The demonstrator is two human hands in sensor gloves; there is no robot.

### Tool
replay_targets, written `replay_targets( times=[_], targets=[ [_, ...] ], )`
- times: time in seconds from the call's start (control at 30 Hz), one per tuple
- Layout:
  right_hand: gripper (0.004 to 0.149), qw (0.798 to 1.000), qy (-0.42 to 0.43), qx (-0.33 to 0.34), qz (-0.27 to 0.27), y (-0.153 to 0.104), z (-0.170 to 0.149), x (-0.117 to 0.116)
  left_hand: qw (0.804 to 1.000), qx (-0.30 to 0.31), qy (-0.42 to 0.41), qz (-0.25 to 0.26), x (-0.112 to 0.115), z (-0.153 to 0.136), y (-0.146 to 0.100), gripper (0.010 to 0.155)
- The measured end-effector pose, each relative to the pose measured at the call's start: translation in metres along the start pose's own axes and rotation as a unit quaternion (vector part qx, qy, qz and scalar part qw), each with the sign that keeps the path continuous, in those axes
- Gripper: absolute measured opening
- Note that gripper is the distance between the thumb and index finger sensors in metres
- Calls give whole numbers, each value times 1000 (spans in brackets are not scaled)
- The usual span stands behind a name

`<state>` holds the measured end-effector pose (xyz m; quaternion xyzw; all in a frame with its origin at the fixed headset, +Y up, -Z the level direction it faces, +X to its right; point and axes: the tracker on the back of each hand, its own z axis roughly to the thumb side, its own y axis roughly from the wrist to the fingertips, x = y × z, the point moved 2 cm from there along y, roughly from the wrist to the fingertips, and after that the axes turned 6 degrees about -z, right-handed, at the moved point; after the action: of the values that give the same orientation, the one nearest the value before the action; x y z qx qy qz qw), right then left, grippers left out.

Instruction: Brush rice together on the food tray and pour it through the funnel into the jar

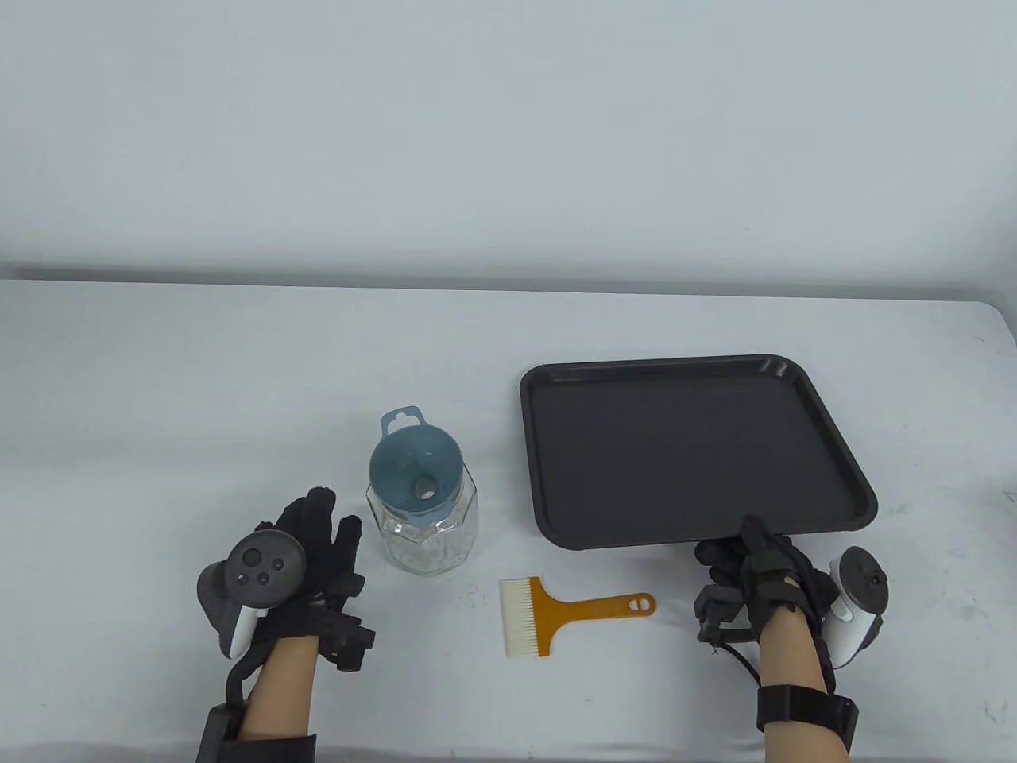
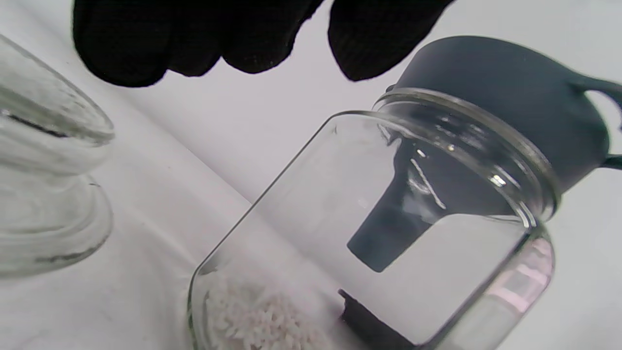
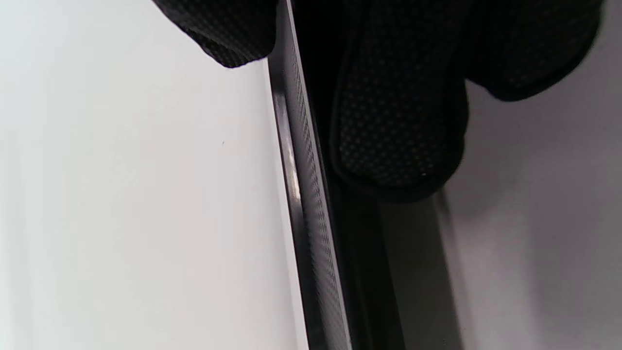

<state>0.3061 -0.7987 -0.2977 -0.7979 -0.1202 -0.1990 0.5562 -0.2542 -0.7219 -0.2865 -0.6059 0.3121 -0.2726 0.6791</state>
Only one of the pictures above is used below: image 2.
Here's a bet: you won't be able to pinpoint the empty clear glass jar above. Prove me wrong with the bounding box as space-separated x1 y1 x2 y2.
0 34 116 280

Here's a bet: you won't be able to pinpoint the person's left hand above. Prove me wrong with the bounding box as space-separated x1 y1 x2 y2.
72 0 456 88

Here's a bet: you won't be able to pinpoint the dark grey funnel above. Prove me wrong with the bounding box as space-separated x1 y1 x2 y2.
347 35 622 273

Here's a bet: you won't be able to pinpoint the white rice grains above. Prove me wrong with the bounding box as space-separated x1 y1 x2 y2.
203 275 338 350

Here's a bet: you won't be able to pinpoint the clear glass jar with rice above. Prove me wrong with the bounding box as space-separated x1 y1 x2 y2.
187 87 559 350

